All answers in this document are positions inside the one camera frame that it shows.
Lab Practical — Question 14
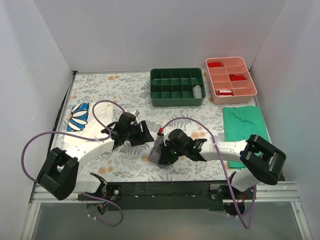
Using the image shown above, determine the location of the grey striped underwear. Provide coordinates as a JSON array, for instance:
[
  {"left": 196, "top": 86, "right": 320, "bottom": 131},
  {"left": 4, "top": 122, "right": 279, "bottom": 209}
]
[
  {"left": 192, "top": 85, "right": 203, "bottom": 99},
  {"left": 148, "top": 134, "right": 164, "bottom": 166}
]

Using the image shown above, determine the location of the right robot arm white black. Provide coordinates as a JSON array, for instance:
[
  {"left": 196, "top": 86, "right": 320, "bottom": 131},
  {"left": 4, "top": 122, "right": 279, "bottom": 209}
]
[{"left": 149, "top": 128, "right": 287, "bottom": 199}]

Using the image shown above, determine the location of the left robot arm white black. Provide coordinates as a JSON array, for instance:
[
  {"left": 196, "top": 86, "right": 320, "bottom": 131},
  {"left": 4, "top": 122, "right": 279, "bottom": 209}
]
[{"left": 36, "top": 112, "right": 154, "bottom": 200}]

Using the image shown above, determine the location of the rolled grey striped underwear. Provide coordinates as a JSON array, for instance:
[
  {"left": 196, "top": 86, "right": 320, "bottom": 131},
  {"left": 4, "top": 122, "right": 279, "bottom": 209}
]
[{"left": 192, "top": 85, "right": 203, "bottom": 99}]

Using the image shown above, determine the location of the floral patterned table mat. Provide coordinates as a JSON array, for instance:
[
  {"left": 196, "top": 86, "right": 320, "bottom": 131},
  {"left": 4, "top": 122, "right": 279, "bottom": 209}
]
[{"left": 47, "top": 71, "right": 282, "bottom": 183}]

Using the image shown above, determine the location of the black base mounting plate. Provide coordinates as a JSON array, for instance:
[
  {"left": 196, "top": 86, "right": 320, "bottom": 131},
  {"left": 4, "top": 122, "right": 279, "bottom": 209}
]
[{"left": 78, "top": 181, "right": 258, "bottom": 212}]

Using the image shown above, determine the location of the dark green divided organizer tray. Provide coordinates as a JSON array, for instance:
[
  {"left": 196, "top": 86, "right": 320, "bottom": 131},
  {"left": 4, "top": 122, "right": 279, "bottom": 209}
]
[{"left": 149, "top": 67, "right": 206, "bottom": 107}]

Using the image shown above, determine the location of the white cloth with blue flower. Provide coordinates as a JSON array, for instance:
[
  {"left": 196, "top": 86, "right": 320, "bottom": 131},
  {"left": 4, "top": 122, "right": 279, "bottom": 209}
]
[{"left": 59, "top": 101, "right": 115, "bottom": 156}]

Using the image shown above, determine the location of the green folded cloth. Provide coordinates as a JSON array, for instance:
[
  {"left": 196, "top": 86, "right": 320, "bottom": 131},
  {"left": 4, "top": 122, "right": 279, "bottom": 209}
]
[{"left": 222, "top": 105, "right": 272, "bottom": 170}]

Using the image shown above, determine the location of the red white rolled cloth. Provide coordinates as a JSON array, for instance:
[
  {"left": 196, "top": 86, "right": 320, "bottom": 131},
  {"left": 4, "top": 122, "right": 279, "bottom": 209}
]
[{"left": 216, "top": 89, "right": 233, "bottom": 97}]

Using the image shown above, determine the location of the pink divided organizer tray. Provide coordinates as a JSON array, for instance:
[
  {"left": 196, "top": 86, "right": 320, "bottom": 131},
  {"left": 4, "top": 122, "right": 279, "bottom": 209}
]
[{"left": 205, "top": 56, "right": 257, "bottom": 105}]

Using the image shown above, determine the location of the red rolled cloth middle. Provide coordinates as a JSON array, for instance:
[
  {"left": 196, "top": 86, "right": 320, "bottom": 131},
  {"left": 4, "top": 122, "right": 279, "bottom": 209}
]
[{"left": 228, "top": 74, "right": 247, "bottom": 82}]

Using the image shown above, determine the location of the red rolled cloth top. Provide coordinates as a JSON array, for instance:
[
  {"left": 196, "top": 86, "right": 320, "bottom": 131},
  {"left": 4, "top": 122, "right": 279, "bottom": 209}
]
[{"left": 207, "top": 61, "right": 223, "bottom": 68}]

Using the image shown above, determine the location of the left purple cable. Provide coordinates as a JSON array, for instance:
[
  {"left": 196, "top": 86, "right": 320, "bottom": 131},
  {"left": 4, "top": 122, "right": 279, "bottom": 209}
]
[{"left": 21, "top": 99, "right": 127, "bottom": 227}]

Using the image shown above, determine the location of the purple cable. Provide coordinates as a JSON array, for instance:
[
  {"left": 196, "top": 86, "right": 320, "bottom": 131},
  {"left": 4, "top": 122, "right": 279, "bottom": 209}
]
[
  {"left": 157, "top": 116, "right": 258, "bottom": 230},
  {"left": 21, "top": 99, "right": 127, "bottom": 227}
]

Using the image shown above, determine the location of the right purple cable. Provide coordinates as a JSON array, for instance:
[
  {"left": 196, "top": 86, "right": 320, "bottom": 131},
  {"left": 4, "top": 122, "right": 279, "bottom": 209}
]
[{"left": 157, "top": 116, "right": 258, "bottom": 230}]

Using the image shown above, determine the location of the aluminium frame rail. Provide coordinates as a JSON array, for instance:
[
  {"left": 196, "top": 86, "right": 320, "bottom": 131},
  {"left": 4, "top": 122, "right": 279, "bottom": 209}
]
[{"left": 22, "top": 181, "right": 313, "bottom": 240}]

